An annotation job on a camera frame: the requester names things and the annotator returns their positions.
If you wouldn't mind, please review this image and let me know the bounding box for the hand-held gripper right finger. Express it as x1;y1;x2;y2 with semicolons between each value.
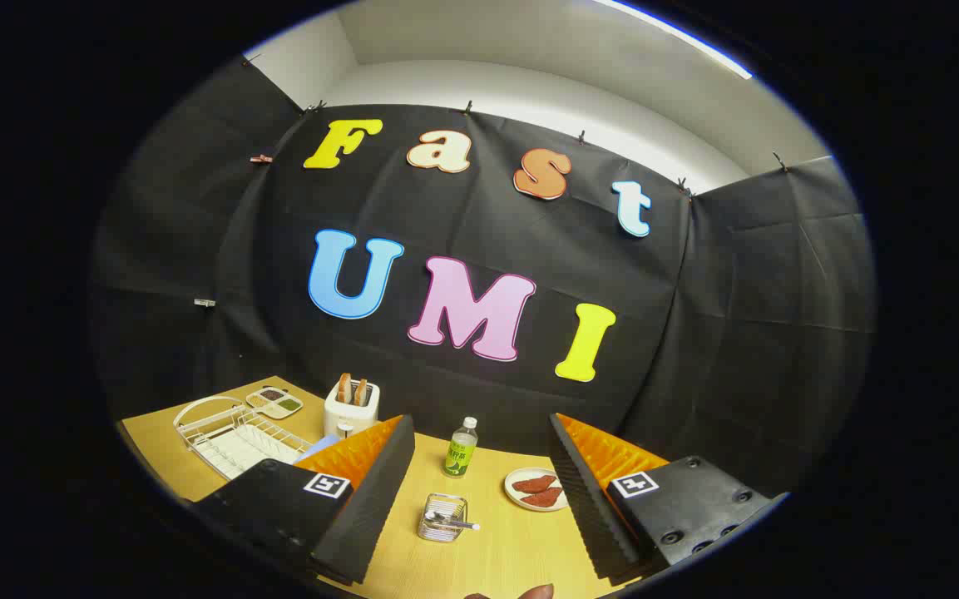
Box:
547;412;789;583

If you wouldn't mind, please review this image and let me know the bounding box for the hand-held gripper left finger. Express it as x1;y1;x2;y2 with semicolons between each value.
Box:
184;413;416;586

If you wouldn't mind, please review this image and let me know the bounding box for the metal wire basket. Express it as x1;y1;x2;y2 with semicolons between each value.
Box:
418;493;470;543

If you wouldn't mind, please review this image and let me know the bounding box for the blue plate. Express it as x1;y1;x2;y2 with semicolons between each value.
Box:
292;434;345;463

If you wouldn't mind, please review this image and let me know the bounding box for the spoon with checked handle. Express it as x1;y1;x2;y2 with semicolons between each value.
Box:
424;510;482;531

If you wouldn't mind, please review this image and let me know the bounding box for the white wire dish rack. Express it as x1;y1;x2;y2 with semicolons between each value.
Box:
173;396;318;482

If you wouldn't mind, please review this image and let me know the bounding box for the small white dish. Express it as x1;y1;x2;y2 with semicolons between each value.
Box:
503;468;570;512

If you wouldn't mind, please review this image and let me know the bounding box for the white toaster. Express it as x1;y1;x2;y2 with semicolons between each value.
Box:
324;379;381;439

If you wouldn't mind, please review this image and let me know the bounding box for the green label drink bottle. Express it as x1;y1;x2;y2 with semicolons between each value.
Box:
442;417;479;479

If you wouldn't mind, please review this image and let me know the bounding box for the black backdrop cloth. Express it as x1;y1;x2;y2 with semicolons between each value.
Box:
88;58;877;500

